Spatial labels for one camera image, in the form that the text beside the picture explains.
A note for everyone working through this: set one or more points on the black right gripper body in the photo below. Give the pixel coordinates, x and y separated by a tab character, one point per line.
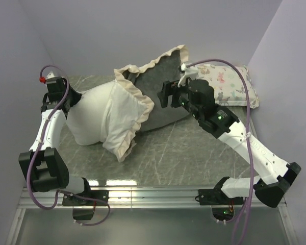
180	97

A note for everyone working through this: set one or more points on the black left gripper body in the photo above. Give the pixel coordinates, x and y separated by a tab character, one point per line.
72	96

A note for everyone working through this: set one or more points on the white pillow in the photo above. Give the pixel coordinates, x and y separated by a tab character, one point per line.
86	118

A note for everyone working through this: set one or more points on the grey and cream ruffled pillowcase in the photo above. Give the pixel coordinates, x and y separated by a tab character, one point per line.
133	104

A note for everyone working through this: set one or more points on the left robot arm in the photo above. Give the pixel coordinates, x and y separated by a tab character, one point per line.
42	166

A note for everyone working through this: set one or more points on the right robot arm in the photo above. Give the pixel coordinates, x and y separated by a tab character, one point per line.
274	175

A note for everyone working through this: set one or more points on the animal print pillow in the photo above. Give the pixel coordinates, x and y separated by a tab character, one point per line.
228	87

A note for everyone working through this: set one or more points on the right base electronics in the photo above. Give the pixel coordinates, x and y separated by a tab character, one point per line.
224	215

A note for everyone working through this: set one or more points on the black left base box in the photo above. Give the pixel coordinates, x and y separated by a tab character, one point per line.
81	214

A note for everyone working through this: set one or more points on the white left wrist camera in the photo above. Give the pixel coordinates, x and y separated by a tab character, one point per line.
50	77

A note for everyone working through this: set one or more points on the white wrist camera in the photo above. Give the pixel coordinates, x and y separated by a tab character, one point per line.
50	77
188	72

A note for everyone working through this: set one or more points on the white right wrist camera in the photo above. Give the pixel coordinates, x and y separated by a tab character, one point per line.
188	72

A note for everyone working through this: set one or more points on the aluminium mounting rail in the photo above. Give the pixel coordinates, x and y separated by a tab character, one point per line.
128	197

